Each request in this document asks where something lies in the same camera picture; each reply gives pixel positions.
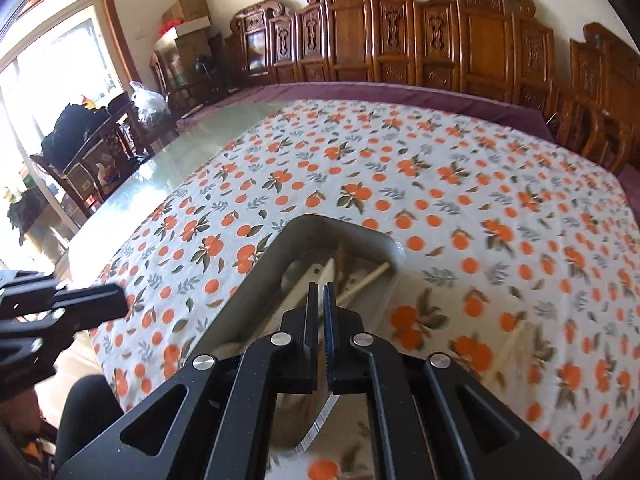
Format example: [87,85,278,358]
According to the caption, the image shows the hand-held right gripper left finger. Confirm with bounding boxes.
[55,282,319,480]

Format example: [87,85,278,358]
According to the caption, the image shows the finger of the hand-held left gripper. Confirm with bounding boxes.
[0,270,129,332]
[0,317,77,363]

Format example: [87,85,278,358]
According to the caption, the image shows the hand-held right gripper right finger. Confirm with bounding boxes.
[323,282,582,480]

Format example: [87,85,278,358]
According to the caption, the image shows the white spoon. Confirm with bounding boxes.
[299,257,337,302]

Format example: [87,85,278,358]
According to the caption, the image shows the wooden chopstick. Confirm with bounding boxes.
[337,261,392,311]

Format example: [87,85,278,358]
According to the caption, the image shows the rectangular metal tray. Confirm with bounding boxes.
[192,214,405,461]

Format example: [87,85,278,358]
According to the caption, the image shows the person's dark pants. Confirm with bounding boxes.
[54,374,126,468]

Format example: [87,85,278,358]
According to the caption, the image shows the wooden dining chair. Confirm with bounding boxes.
[30,105,153,217]

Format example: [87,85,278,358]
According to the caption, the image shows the orange print tablecloth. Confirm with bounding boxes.
[92,99,636,480]

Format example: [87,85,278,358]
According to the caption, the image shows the dark clothes pile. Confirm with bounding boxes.
[40,102,115,170]

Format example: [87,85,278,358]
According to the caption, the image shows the white plastic bag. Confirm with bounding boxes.
[129,81,172,129]

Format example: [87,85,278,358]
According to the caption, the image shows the purple bench cushion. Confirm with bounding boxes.
[177,82,558,143]

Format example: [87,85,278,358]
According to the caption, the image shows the cardboard box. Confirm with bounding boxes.
[160,0,212,36]

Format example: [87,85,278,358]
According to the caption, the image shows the long carved wooden bench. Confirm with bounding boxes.
[227,0,601,156]

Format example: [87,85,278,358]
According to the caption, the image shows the purple armchair cushion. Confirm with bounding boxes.
[617,165,640,207]

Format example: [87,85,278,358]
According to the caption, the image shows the carved wooden armchair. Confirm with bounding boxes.
[550,22,640,177]

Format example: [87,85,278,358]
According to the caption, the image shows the wooden window frame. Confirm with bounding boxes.
[0,0,143,261]

